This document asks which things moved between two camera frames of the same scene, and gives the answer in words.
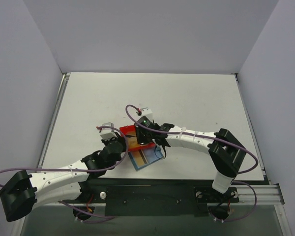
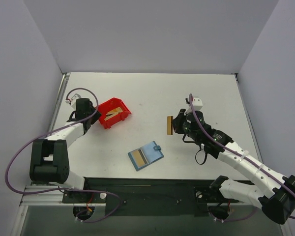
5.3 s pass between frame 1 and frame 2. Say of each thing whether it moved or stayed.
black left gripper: moved
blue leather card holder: stayed
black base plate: stayed
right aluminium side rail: stayed
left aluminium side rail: stayed
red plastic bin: moved
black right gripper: moved
